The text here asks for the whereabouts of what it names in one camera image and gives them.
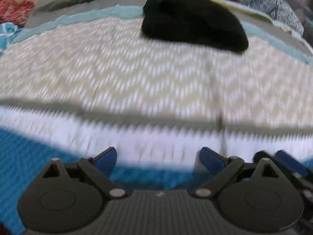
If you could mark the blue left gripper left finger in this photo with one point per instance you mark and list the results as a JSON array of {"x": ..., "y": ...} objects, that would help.
[{"x": 105, "y": 161}]

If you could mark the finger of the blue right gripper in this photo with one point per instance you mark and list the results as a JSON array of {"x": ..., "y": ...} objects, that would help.
[{"x": 291, "y": 163}]

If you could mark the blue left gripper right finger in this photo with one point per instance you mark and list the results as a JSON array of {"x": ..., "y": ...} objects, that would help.
[{"x": 212, "y": 161}]

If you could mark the black pants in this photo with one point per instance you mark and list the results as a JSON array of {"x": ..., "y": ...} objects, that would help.
[{"x": 201, "y": 22}]

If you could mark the chevron patterned bedsheet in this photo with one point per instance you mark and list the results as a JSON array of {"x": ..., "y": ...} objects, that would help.
[{"x": 83, "y": 77}]

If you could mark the teal wavy pattern pillow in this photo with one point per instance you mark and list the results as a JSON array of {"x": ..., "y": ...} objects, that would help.
[{"x": 8, "y": 31}]

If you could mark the blue white patterned blanket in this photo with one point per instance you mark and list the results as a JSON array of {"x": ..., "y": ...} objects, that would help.
[{"x": 278, "y": 10}]

